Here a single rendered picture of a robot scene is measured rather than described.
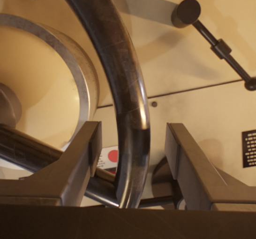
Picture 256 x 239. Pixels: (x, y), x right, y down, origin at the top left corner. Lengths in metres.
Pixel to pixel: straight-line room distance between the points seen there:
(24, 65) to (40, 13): 0.15
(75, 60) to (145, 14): 0.16
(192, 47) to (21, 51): 0.27
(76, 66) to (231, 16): 0.27
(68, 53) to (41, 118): 0.09
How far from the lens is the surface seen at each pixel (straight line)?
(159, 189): 0.44
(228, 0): 0.40
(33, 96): 0.27
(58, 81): 0.26
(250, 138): 0.45
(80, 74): 0.27
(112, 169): 0.43
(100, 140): 0.15
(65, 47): 0.27
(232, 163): 0.47
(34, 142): 0.19
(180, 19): 0.32
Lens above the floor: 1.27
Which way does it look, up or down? 16 degrees up
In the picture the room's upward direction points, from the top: 168 degrees clockwise
